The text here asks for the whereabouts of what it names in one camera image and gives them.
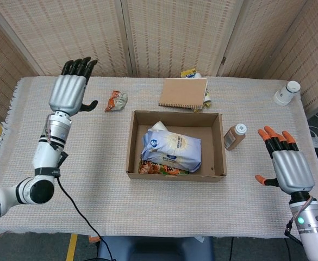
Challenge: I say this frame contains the woven beige tablecloth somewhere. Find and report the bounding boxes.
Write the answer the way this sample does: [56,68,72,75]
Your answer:
[0,76,318,240]

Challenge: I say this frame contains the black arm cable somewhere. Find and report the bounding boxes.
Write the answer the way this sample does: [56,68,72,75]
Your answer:
[55,176,113,261]
[284,217,303,243]

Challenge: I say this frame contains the woven folding screen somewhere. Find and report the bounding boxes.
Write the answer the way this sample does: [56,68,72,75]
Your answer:
[0,0,318,120]

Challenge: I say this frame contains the open brown cardboard box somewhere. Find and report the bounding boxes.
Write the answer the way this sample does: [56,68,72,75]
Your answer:
[125,110,227,182]

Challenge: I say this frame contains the orange wrapper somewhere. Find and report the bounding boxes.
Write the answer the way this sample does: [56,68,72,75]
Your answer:
[104,90,128,113]

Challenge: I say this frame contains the blue white tissue pack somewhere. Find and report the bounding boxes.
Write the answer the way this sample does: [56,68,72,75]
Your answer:
[140,128,202,173]

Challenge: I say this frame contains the orange snack packet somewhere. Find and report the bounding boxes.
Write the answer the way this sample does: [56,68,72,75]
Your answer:
[138,159,190,176]

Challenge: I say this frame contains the brown juice bottle white cap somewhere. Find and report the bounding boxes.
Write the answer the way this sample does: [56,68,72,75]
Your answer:
[223,123,248,151]

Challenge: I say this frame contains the silver orange-tipped right robot hand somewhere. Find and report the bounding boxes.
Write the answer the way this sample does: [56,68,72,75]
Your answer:
[255,125,316,195]

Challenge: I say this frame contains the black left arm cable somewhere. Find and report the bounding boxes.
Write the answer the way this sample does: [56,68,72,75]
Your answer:
[55,176,113,261]

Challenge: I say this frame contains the upturned white paper cup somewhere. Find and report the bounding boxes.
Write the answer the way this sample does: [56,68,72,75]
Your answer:
[273,80,301,106]

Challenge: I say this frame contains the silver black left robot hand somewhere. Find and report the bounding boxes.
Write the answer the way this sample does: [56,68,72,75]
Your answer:
[48,56,99,115]

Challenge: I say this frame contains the small white paper cup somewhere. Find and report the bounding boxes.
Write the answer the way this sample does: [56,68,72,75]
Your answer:
[151,121,168,132]

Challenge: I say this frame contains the yellow packet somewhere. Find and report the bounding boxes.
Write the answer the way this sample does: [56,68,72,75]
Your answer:
[180,69,211,114]

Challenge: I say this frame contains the brown spiral notebook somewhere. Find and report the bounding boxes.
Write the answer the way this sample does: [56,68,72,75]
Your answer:
[158,78,208,109]

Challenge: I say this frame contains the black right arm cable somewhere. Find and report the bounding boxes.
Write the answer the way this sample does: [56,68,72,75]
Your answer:
[284,217,303,243]

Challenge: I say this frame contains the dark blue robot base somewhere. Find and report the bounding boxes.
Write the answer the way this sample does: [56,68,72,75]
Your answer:
[97,235,215,261]

